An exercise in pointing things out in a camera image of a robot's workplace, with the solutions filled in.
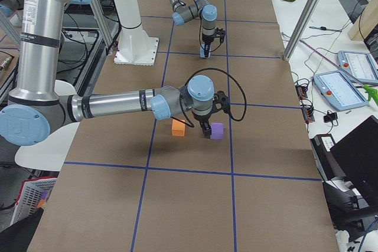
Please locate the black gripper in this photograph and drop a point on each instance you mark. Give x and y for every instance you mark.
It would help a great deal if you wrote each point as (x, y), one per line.
(201, 118)
(207, 39)

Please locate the light blue block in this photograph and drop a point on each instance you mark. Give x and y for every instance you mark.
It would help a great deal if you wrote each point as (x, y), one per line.
(204, 53)

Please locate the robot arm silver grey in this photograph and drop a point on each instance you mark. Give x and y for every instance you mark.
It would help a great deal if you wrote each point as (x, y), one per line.
(207, 13)
(35, 110)

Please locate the purple block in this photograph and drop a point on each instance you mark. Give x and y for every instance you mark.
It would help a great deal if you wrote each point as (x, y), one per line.
(217, 131)

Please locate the orange block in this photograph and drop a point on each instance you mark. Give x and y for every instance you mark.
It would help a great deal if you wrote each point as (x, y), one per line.
(178, 127)

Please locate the orange electronics board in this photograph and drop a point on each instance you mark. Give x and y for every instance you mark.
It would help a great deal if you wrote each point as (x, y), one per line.
(301, 91)

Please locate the near teach pendant tablet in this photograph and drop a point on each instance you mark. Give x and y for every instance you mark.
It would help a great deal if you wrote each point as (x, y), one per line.
(339, 91)

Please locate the teach pendant tablet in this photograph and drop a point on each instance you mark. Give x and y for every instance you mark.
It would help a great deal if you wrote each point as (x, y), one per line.
(360, 65)
(339, 91)

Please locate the far teach pendant tablet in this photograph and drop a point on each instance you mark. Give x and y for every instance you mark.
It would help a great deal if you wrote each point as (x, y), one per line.
(360, 65)

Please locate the white chair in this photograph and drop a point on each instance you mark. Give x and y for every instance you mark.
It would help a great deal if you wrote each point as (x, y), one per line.
(50, 154)

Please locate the white perforated basket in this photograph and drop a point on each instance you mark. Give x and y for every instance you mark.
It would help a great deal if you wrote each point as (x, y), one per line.
(30, 194)

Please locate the white pedestal column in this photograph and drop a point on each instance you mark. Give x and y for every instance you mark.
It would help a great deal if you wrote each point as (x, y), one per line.
(135, 46)

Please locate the aluminium frame post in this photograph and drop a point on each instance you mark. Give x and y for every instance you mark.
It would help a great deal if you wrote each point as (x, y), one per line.
(299, 28)

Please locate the green handled grabber stick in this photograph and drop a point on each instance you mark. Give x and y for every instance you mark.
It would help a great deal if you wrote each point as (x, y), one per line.
(372, 93)

